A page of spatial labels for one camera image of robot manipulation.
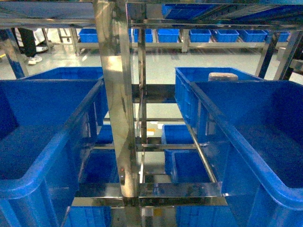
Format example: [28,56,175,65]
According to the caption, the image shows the large blue bin right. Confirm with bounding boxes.
[189,79,303,227]

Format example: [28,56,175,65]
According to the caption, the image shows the large blue bin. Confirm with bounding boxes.
[189,79,303,227]
[0,79,104,227]

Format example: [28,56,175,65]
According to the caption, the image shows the stainless steel rack upright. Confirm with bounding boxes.
[93,0,142,227]

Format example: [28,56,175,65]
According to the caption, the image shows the large blue bin left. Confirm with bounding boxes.
[0,79,104,227]

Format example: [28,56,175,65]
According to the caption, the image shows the lower blue bin right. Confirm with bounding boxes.
[176,206,238,227]

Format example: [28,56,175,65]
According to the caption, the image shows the lower blue bin left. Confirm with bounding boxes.
[64,206,111,227]

